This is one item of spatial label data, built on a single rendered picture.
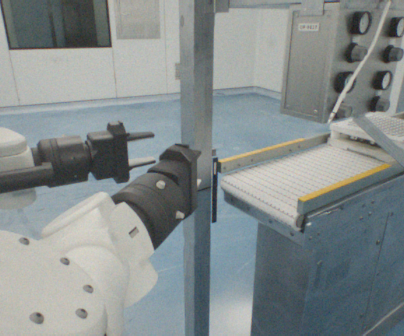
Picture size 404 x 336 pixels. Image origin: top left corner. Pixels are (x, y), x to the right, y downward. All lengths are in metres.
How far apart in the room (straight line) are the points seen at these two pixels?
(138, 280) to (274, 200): 0.51
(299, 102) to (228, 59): 5.89
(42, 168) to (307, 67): 0.49
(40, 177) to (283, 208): 0.51
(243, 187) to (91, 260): 0.66
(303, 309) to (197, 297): 0.31
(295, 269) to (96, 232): 0.80
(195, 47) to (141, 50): 5.11
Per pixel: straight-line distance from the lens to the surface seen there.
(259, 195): 0.88
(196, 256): 1.06
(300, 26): 0.71
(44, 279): 0.17
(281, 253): 1.08
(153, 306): 1.80
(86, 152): 0.67
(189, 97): 0.88
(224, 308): 1.79
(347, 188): 0.90
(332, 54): 0.67
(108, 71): 5.86
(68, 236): 0.34
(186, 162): 0.53
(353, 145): 1.22
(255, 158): 1.04
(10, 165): 0.66
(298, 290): 1.09
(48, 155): 0.66
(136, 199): 0.44
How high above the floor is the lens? 1.23
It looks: 23 degrees down
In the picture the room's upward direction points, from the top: straight up
